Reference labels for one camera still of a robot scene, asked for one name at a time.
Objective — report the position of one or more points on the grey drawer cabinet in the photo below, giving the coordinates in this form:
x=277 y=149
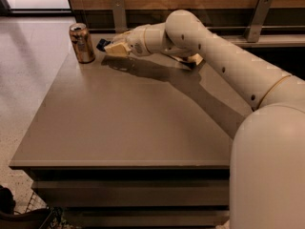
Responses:
x=134 y=143

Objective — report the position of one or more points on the right metal bracket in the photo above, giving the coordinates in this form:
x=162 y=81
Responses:
x=260 y=13

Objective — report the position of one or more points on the blue rxbar blueberry bar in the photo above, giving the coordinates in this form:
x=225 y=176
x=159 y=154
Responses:
x=102 y=44

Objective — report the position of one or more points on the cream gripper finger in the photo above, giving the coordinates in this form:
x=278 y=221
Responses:
x=121 y=37
x=118 y=49

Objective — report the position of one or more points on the left metal bracket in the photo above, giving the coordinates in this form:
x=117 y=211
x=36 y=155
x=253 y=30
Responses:
x=119 y=15

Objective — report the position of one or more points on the brown chip bag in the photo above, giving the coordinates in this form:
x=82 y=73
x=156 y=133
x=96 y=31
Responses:
x=189 y=60

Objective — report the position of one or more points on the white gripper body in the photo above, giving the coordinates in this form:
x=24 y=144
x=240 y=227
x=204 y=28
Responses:
x=134 y=42

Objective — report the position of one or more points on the wire basket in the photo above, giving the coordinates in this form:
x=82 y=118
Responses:
x=53 y=219

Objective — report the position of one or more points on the orange soda can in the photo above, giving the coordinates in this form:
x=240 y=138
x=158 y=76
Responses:
x=81 y=42

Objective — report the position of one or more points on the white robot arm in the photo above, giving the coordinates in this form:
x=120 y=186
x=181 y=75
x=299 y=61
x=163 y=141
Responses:
x=267 y=168

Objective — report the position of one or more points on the metal bracket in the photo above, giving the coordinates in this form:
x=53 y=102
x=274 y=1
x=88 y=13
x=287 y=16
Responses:
x=260 y=13
x=119 y=15

